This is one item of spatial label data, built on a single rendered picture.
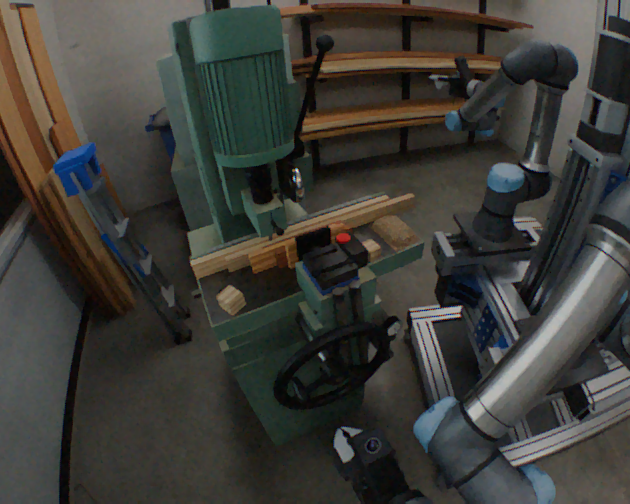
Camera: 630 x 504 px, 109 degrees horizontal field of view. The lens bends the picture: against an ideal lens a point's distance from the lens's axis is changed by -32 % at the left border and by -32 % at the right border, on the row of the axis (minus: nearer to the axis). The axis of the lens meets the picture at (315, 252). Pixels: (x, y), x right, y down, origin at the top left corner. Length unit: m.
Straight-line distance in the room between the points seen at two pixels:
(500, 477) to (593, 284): 0.24
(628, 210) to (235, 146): 0.62
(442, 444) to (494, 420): 0.07
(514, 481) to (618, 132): 0.75
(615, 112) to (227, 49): 0.81
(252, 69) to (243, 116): 0.09
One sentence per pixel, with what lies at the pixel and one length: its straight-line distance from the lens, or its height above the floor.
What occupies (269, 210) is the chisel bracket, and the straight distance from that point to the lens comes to 0.76.
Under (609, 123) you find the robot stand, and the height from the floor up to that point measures 1.32.
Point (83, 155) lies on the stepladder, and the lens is 1.42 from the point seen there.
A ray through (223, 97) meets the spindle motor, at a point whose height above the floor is 1.35.
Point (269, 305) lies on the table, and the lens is 0.77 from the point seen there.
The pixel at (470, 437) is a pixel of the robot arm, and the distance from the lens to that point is 0.43.
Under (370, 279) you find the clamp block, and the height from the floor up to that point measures 0.96.
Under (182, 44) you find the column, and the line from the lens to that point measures 0.86.
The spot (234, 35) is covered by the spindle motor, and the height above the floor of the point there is 1.46.
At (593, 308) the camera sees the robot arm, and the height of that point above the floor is 1.24.
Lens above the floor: 1.47
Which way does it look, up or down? 40 degrees down
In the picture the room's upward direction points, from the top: 5 degrees counter-clockwise
